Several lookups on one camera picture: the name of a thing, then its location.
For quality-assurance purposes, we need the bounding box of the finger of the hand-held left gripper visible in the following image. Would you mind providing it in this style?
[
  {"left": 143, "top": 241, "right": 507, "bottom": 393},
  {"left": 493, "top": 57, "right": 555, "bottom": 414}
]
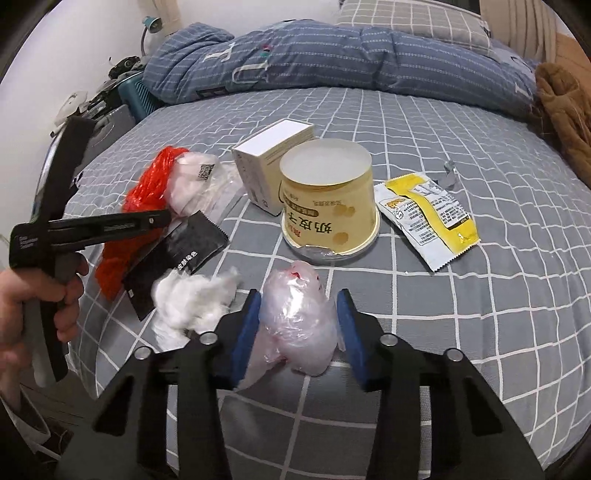
[{"left": 46, "top": 209, "right": 172, "bottom": 246}]

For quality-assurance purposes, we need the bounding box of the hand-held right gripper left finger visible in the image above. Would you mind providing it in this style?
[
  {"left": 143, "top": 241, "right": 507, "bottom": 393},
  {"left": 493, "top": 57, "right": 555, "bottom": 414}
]
[{"left": 69, "top": 288, "right": 264, "bottom": 480}]

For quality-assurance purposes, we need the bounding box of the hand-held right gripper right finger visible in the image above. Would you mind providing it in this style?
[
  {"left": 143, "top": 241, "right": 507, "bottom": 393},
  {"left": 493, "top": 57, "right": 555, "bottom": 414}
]
[{"left": 336, "top": 288, "right": 522, "bottom": 480}]

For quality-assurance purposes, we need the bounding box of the clear plastic bag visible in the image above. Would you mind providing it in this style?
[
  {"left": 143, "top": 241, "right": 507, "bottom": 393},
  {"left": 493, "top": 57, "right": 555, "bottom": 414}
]
[{"left": 238, "top": 260, "right": 345, "bottom": 393}]

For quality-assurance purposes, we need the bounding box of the black foil sachet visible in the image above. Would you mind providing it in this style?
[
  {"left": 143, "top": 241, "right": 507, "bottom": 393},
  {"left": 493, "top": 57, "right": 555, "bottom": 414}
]
[{"left": 122, "top": 211, "right": 230, "bottom": 322}]

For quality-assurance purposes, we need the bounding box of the person's left hand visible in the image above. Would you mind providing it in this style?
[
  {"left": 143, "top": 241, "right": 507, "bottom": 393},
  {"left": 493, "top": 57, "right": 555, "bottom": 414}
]
[{"left": 0, "top": 257, "right": 91, "bottom": 371}]

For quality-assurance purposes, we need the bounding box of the red plastic bag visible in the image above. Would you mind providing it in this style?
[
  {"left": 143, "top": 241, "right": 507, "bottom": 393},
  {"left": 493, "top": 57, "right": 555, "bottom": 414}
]
[{"left": 95, "top": 147, "right": 192, "bottom": 301}]

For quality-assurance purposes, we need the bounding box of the white crumpled tissue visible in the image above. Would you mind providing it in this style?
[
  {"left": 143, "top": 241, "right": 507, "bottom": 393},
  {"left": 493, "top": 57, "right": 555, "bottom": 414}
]
[{"left": 151, "top": 267, "right": 242, "bottom": 344}]

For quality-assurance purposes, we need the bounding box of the white plastic mailer bag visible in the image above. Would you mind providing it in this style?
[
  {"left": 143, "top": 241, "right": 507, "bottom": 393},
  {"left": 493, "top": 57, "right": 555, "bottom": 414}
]
[{"left": 168, "top": 151, "right": 243, "bottom": 217}]

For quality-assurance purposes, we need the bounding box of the grey suitcase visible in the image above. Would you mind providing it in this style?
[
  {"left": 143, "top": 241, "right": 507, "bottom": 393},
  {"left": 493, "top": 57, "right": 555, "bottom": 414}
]
[{"left": 90, "top": 105, "right": 136, "bottom": 154}]

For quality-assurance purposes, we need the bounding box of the grey checked bed sheet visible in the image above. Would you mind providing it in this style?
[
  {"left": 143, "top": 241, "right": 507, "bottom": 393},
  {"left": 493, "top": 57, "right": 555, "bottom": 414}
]
[{"left": 60, "top": 88, "right": 591, "bottom": 480}]

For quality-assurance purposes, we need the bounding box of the yellow paper tub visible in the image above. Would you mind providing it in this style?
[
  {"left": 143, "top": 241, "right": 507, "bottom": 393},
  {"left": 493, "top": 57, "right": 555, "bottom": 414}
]
[{"left": 279, "top": 140, "right": 382, "bottom": 265}]

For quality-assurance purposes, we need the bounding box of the white round object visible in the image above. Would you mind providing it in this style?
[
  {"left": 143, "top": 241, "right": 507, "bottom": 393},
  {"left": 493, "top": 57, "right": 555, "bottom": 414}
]
[{"left": 59, "top": 91, "right": 89, "bottom": 121}]

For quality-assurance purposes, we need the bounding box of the teal suitcase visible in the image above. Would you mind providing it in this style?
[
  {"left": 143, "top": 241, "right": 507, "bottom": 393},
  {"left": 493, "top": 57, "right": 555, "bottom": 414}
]
[{"left": 117, "top": 76, "right": 162, "bottom": 123}]

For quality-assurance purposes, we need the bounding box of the yellow and white sachet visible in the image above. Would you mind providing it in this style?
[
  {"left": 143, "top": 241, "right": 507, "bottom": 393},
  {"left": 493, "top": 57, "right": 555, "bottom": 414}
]
[{"left": 373, "top": 172, "right": 481, "bottom": 272}]

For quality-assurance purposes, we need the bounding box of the white cardboard box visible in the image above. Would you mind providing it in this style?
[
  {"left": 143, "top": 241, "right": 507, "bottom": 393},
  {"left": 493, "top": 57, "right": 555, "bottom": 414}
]
[{"left": 232, "top": 119, "right": 315, "bottom": 217}]

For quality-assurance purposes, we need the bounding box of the black tangled object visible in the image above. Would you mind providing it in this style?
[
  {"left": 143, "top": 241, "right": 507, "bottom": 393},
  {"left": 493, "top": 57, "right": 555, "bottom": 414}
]
[{"left": 110, "top": 55, "right": 142, "bottom": 80}]

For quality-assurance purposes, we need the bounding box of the blue desk lamp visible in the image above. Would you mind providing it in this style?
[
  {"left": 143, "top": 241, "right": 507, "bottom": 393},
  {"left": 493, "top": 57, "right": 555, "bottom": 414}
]
[{"left": 139, "top": 16, "right": 163, "bottom": 65}]

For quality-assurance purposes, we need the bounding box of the blue checked quilt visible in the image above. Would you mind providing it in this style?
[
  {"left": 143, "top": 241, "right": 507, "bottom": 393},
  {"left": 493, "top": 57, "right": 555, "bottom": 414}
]
[{"left": 142, "top": 21, "right": 539, "bottom": 125}]

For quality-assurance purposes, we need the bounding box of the brown fleece coat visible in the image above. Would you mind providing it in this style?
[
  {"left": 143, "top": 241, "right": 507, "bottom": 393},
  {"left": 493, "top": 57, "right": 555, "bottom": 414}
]
[{"left": 534, "top": 62, "right": 591, "bottom": 185}]

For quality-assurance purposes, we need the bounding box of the grey checked pillow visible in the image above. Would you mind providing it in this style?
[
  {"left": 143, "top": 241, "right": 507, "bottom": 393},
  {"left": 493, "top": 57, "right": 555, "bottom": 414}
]
[{"left": 335, "top": 0, "right": 492, "bottom": 56}]

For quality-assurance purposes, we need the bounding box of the beige curtain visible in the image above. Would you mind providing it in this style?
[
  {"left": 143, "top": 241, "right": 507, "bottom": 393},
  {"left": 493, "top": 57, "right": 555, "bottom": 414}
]
[{"left": 480, "top": 0, "right": 555, "bottom": 61}]

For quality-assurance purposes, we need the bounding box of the wooden headboard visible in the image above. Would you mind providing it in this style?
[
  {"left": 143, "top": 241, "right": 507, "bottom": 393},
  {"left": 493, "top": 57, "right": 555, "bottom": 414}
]
[{"left": 549, "top": 31, "right": 591, "bottom": 80}]

